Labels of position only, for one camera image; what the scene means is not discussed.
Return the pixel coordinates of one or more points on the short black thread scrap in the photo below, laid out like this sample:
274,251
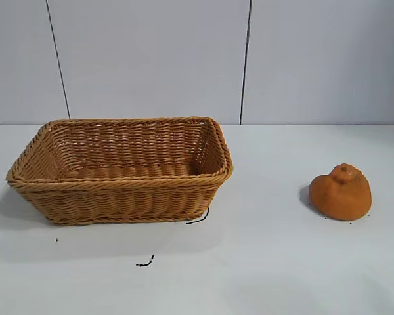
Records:
146,262

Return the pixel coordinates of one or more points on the long black thread scrap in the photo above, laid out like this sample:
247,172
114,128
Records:
198,220

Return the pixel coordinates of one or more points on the bumpy orange fruit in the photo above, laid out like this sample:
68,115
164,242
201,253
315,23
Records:
339,200

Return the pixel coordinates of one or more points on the brown woven wicker basket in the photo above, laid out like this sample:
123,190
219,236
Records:
124,193

